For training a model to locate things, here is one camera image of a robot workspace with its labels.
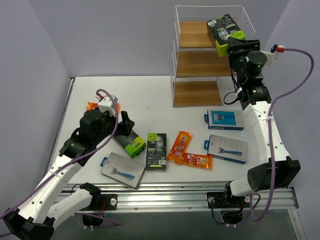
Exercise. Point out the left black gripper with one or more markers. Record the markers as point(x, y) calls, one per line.
point(119, 125)

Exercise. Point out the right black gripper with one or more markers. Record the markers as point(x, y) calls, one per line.
point(243, 46)

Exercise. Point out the black green razor pack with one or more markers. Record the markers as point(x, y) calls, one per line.
point(132, 144)

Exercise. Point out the tall green black razor box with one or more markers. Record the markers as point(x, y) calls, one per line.
point(220, 29)

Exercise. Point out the small black green razor box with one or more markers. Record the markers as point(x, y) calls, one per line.
point(156, 152)

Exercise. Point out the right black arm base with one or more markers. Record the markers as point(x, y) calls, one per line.
point(217, 200)

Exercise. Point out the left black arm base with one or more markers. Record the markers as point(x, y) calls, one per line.
point(109, 202)

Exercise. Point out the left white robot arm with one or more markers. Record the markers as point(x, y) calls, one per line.
point(37, 217)

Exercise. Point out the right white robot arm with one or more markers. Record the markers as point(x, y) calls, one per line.
point(275, 169)

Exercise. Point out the orange razor bag far left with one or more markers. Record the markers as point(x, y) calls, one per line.
point(91, 106)

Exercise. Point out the orange razor bag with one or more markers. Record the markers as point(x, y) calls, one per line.
point(180, 146)
point(91, 106)
point(197, 160)

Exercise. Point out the grey box blue razor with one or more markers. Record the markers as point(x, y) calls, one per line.
point(123, 170)
point(227, 149)

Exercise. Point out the orange razor bag upper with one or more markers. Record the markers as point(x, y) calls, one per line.
point(180, 146)

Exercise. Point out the blue white razor box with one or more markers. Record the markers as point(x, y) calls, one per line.
point(224, 120)

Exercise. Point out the orange razor bag lower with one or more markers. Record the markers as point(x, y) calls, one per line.
point(197, 160)

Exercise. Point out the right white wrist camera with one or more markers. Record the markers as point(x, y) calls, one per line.
point(272, 55)

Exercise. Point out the white wire wooden shelf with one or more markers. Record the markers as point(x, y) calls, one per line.
point(197, 68)

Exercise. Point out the aluminium mounting rail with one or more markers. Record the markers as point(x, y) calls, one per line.
point(179, 197)

